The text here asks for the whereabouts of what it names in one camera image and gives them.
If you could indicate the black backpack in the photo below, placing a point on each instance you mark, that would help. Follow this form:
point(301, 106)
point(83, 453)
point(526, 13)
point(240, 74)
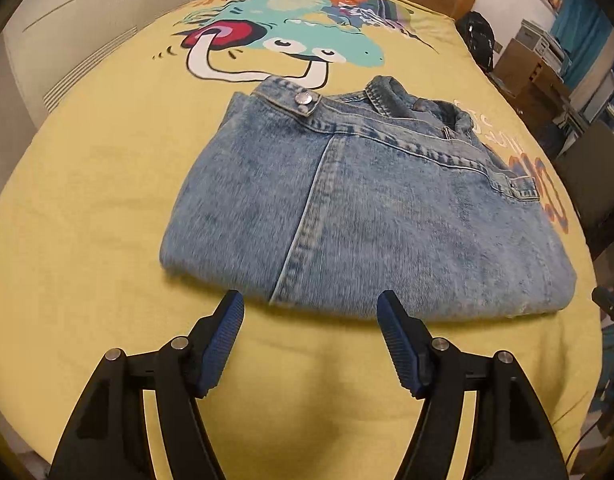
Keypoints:
point(477, 40)

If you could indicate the yellow printed bedspread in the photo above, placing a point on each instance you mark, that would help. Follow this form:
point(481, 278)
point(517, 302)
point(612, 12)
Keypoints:
point(87, 185)

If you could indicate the teal curtain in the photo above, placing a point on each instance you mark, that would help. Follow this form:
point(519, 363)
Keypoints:
point(582, 30)

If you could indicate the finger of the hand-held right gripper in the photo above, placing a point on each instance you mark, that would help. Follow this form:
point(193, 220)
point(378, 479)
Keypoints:
point(612, 307)

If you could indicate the blue denim jacket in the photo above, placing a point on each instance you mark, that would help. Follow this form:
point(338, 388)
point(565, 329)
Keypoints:
point(377, 200)

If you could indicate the white printer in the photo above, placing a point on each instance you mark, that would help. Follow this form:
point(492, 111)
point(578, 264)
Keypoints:
point(539, 40)

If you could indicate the grey chair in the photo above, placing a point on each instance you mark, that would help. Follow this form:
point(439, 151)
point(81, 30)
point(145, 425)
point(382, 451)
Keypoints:
point(594, 185)

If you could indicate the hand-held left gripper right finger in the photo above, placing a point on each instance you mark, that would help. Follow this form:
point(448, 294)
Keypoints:
point(399, 342)

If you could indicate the brown cardboard box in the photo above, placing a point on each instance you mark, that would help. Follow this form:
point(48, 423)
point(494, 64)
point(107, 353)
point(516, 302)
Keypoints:
point(524, 75)

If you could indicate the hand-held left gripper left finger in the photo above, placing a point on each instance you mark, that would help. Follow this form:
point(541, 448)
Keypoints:
point(221, 342)

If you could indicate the white wardrobe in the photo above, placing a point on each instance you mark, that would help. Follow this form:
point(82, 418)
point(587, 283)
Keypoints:
point(77, 35)

